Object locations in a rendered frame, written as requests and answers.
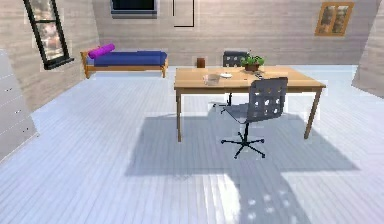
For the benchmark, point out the green plant in brown pot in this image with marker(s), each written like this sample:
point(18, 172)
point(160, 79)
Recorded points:
point(252, 62)

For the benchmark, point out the small brown box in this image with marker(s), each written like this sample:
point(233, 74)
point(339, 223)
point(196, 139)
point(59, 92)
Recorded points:
point(200, 62)

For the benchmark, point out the small dark remote control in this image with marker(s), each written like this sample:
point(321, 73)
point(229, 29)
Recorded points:
point(258, 75)

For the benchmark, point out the white plate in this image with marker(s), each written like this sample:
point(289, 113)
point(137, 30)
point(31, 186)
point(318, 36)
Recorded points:
point(226, 75)

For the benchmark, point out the thin black picture frame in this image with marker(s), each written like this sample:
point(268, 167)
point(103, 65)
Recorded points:
point(183, 25)

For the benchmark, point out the white chest of drawers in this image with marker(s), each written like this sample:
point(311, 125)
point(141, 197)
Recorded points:
point(13, 106)

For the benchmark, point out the black framed window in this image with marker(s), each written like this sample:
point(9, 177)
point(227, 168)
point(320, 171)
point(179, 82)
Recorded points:
point(46, 31)

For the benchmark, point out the wooden bed with blue mattress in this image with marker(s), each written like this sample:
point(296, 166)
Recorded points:
point(130, 59)

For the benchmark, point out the grey perforated swivel chair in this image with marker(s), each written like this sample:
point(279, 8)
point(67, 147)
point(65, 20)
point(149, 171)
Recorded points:
point(263, 103)
point(233, 59)

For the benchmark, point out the wooden table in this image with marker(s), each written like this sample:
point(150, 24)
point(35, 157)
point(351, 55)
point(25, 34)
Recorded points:
point(233, 81)

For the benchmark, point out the purple bolster pillow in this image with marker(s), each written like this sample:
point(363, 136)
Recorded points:
point(101, 51)

